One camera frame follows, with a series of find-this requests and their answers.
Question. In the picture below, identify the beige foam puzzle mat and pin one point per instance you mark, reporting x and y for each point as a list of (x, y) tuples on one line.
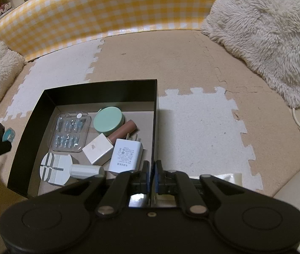
[(171, 58)]

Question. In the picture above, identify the white striped round card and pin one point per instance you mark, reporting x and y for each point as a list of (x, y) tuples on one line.
[(53, 169)]

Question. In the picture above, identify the black cardboard box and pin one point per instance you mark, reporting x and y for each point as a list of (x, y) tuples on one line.
[(23, 150)]

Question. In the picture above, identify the clear plastic nail case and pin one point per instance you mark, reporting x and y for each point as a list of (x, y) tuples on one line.
[(69, 131)]

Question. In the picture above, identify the teal oval case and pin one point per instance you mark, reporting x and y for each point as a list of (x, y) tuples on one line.
[(9, 135)]

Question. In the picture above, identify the white charger adapter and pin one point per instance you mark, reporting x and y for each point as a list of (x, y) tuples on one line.
[(126, 155)]

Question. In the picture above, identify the mint green round compact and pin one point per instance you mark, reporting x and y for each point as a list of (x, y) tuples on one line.
[(109, 121)]

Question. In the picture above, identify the white foam puzzle mat tile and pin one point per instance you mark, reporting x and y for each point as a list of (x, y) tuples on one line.
[(60, 71), (205, 137)]

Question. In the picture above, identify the large cream fluffy cushion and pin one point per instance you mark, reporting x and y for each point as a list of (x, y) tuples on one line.
[(266, 37)]

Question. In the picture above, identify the yellow gingham padded panel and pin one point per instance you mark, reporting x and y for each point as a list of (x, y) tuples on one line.
[(99, 13)]

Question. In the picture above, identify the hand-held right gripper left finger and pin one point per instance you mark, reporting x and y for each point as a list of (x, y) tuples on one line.
[(146, 176)]

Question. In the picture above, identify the white cylinder tube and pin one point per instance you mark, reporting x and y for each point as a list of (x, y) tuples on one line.
[(86, 170)]

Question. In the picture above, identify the brown lipstick tube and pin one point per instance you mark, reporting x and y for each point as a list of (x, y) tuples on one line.
[(125, 130)]

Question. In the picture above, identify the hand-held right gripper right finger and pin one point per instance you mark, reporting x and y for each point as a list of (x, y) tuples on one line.
[(159, 176)]

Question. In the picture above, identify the clear plastic wrapper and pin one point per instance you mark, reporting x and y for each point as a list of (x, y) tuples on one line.
[(229, 178)]

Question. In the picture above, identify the white cube box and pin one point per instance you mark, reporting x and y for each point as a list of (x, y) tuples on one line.
[(98, 148)]

